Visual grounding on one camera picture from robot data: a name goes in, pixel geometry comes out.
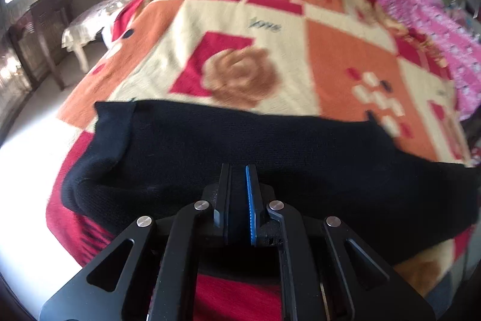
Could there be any red orange printed blanket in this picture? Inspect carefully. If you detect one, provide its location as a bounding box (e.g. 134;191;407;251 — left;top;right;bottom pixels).
45;0;474;321

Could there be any black knitted sweater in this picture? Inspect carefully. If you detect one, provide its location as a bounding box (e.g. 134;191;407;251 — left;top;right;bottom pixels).
62;99;481;274

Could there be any pink penguin print cloth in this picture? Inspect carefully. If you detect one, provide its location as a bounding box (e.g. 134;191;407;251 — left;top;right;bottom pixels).
359;0;481;122

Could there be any dark wooden desk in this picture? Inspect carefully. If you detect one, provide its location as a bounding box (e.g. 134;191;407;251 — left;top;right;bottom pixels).
8;0;99;92

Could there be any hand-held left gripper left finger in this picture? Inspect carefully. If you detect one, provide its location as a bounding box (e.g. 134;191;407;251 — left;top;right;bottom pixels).
39;163;232;321

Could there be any person's leg in jeans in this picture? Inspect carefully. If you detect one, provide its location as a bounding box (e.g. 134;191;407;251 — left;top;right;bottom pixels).
424;264;468;304

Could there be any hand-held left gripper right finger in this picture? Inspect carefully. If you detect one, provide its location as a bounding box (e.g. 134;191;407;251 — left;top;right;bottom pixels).
246;165;437;321

